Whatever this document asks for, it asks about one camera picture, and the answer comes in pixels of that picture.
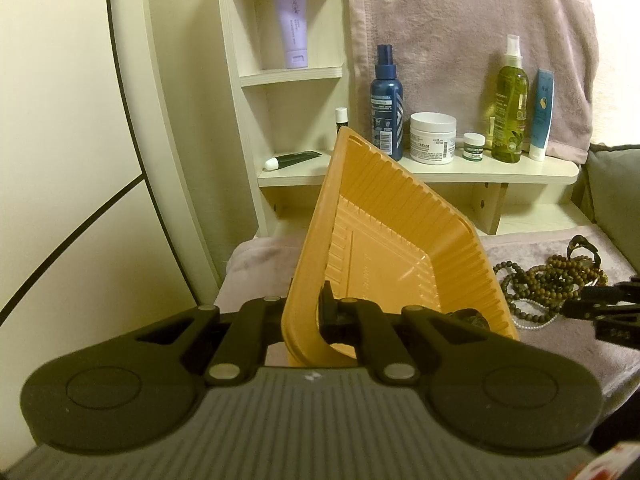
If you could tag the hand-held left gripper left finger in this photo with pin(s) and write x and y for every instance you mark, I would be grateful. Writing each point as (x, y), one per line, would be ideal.
(252, 322)

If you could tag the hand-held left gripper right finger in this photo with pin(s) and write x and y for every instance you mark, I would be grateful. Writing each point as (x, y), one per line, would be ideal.
(329, 312)

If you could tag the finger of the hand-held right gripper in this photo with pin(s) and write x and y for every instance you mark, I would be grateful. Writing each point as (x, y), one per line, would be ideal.
(612, 291)
(607, 316)

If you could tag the white pearl strand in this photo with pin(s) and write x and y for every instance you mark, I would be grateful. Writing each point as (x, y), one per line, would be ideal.
(537, 324)

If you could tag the orange plastic tray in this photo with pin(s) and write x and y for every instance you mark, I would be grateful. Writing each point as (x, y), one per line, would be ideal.
(400, 240)

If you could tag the pink towel mat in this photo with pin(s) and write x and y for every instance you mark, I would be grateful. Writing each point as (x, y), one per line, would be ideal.
(560, 360)

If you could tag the grey cushion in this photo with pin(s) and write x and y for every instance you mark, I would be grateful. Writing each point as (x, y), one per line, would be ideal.
(617, 195)

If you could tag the red and white packaging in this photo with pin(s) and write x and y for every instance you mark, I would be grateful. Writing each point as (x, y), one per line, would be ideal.
(615, 462)

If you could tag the dark green tube white cap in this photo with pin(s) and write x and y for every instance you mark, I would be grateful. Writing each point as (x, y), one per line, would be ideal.
(295, 159)

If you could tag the blue cosmetic tube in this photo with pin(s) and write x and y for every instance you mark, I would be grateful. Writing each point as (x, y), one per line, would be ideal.
(542, 115)

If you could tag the small white-capped bottle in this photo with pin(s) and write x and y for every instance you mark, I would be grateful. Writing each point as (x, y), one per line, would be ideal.
(341, 120)

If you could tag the small green jar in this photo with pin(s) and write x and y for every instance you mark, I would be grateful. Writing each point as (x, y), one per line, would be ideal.
(474, 147)

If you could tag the white cream jar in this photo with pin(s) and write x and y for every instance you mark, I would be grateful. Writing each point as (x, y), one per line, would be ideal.
(432, 140)

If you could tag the white wooden shelf unit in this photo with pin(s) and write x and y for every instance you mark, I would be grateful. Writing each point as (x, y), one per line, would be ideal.
(295, 110)

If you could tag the yellow-green spray bottle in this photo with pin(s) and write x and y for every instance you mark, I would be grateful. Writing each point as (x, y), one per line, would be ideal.
(510, 110)

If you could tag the dark blue spray bottle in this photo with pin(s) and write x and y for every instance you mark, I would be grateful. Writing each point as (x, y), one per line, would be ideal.
(386, 110)

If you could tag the round white-framed mirror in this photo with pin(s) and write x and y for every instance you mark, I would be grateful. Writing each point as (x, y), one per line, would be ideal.
(65, 110)

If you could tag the purple cosmetic tube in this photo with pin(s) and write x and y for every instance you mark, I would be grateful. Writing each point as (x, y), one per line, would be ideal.
(290, 25)

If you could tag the pink hanging towel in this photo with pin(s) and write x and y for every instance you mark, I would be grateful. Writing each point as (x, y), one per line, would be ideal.
(450, 15)

